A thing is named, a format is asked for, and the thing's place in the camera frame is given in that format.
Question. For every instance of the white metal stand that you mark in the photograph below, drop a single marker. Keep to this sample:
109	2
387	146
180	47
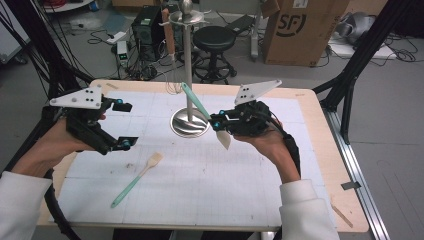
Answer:
255	36

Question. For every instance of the white power strip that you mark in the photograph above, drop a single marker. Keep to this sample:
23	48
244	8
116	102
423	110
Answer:
116	36

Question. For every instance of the person's left hand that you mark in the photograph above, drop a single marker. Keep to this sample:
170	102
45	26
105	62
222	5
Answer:
56	140

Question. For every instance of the person's right hand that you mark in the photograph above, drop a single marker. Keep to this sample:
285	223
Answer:
270	145

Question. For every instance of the black metal frame post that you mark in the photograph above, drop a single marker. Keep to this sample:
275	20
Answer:
366	43
50	60

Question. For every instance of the white device with green display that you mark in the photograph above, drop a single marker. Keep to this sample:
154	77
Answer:
122	51

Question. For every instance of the black flat case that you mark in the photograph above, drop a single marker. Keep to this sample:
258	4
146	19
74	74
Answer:
240	23

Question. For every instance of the cardboard box with round logo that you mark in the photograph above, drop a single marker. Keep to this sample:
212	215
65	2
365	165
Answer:
300	46

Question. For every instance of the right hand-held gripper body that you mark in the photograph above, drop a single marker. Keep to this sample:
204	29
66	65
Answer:
250	120

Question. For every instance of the black computer tower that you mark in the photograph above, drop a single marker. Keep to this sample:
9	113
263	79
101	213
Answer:
146	33

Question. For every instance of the grey rounded object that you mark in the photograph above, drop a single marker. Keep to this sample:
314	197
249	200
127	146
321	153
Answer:
356	26

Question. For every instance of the white grid mat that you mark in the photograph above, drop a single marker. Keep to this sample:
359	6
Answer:
200	186

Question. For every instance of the black round stool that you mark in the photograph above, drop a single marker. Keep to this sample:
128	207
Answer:
213	38

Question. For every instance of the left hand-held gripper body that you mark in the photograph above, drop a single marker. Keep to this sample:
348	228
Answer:
83	98

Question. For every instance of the aluminium frame rail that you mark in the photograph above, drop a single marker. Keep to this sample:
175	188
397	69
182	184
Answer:
363	193

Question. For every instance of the beige tape strip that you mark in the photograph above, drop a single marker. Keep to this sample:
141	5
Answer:
111	85

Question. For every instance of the grey tape piece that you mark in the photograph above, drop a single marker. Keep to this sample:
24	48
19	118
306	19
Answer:
350	185

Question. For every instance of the steel utensil rack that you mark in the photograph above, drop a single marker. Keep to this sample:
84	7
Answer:
188	66

